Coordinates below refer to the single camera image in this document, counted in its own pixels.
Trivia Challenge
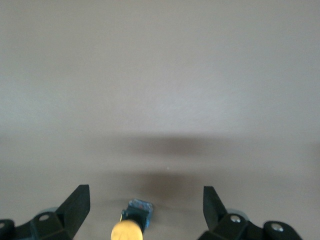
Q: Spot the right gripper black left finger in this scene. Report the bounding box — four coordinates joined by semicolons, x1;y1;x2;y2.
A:
0;184;91;240

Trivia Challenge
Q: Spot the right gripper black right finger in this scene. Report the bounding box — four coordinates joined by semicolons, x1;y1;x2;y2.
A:
198;185;302;240

